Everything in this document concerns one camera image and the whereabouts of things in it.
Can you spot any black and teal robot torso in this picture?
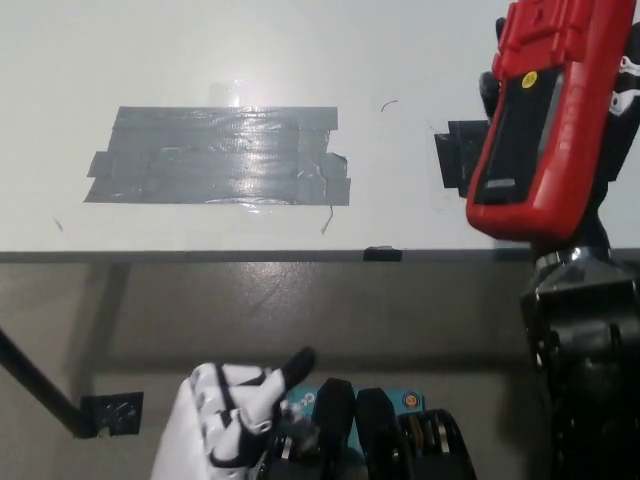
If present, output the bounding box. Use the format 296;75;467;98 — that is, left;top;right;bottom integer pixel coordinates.
264;377;477;480

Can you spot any grey duct tape patch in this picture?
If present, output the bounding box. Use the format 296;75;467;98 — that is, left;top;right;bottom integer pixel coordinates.
83;105;353;205

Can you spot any black diagonal table leg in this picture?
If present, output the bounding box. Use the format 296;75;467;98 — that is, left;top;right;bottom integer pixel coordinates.
0;323;86;439

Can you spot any small black tape piece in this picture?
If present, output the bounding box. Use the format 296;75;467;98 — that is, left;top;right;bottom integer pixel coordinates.
363;244;404;263

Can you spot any black right hand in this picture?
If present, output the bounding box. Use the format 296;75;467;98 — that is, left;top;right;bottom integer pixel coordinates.
478;14;640;250

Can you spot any white and black left hand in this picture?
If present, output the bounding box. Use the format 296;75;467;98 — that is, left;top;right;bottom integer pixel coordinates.
148;346;318;480

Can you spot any red digital multimeter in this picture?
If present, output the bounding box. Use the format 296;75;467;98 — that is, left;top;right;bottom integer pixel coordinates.
464;0;637;242

